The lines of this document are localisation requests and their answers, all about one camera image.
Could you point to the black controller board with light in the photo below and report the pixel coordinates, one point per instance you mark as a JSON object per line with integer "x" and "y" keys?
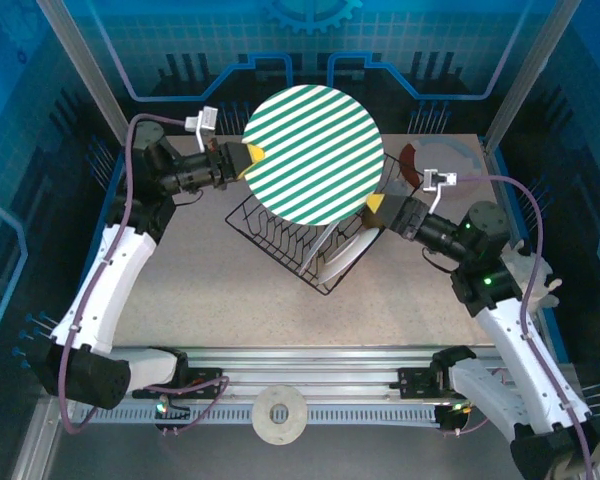
{"x": 447, "y": 419}
{"x": 172, "y": 414}

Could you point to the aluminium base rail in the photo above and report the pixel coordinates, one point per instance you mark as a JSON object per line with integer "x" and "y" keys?
{"x": 305, "y": 370}

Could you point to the green white striped plate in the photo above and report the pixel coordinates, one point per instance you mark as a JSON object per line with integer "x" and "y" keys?
{"x": 312, "y": 155}

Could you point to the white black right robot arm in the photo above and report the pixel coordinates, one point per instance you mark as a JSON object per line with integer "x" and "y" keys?
{"x": 515, "y": 345}

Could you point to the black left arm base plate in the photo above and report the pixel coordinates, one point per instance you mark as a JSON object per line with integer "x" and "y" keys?
{"x": 210, "y": 382}

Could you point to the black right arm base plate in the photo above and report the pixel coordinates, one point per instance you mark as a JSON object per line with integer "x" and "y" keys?
{"x": 410, "y": 382}

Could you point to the white tape roll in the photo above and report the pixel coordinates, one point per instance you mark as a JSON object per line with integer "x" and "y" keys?
{"x": 265, "y": 415}

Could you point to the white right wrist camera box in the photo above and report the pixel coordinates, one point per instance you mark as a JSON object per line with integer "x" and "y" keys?
{"x": 437, "y": 179}

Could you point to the red grey white plate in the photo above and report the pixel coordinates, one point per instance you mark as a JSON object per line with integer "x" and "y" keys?
{"x": 407, "y": 160}

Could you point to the white plate with blue pattern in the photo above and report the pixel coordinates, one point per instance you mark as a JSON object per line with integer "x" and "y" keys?
{"x": 352, "y": 252}

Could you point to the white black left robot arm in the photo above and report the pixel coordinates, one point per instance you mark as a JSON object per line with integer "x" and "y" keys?
{"x": 105, "y": 290}

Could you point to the grey white plush toy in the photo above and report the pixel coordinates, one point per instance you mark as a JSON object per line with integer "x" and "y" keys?
{"x": 545, "y": 280}

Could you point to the aluminium frame post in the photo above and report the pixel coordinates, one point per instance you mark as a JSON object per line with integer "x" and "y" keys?
{"x": 95, "y": 85}
{"x": 525, "y": 85}

